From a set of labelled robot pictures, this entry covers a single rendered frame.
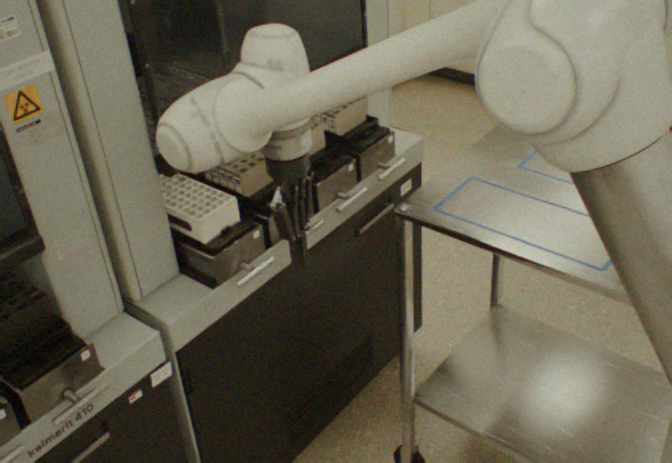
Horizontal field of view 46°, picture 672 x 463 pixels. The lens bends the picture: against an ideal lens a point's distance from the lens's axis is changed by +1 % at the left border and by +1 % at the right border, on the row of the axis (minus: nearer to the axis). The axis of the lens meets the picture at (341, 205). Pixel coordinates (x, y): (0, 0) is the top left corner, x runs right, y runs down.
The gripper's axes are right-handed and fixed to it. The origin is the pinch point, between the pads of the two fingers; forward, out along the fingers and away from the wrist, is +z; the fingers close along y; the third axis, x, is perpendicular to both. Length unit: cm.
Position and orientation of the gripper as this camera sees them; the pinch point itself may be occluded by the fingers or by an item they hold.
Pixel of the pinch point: (298, 248)
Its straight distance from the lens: 141.1
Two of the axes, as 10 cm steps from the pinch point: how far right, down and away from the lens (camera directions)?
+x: 9.0, 1.9, -4.0
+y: -4.3, 5.2, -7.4
